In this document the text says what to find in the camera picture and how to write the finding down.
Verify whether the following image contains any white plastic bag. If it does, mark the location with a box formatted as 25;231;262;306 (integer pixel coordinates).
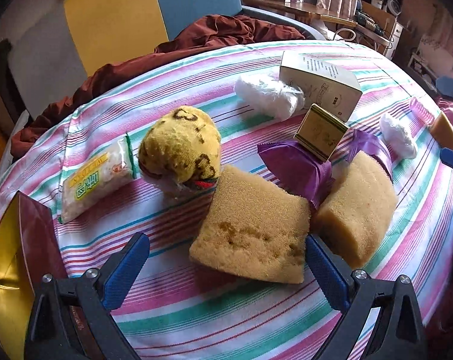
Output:
234;73;306;121

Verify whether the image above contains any pink hair roller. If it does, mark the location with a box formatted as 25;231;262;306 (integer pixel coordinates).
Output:
409;97;436;126

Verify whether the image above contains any small white plastic wad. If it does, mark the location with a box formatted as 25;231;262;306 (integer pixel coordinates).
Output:
379;113;418;159

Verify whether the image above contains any yellow spotted plush toy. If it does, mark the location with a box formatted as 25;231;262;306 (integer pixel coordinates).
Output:
137;107;223;196

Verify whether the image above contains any thick tan sponge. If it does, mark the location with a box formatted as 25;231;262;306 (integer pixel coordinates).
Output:
311;151;398;269

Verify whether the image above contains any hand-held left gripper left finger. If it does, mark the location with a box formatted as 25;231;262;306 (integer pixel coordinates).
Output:
24;232;152;360

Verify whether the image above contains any green white rice cracker packet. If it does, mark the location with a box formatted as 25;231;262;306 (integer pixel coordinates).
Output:
57;132;139;225

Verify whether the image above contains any large beige carton box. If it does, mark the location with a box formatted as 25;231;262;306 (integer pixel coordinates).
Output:
279;50;363;122

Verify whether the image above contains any orange sponge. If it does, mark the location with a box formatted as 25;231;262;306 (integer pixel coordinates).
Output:
429;112;453;150

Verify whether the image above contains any gold tin box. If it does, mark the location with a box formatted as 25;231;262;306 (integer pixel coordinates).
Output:
0;190;68;301

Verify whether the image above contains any small gold box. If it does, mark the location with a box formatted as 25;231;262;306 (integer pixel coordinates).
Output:
293;103;349;162

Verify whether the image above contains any wooden desk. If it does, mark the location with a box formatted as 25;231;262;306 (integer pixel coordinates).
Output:
243;0;358;27

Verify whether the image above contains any purple snack packet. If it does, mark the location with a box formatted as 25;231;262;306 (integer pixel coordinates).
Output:
257;139;334;211
346;128;394;184

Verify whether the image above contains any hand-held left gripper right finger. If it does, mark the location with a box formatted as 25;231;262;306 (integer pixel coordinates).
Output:
304;233;426;360

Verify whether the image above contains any maroon blanket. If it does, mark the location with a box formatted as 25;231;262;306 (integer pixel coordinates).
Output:
11;14;313;154

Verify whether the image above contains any blue yellow grey chair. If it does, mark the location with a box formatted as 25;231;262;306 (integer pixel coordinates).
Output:
63;0;246;77

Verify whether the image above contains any cardboard box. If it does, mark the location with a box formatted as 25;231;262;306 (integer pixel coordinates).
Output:
356;2;396;38

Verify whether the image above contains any large tan sponge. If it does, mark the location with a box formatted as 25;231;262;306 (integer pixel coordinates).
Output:
189;164;311;285

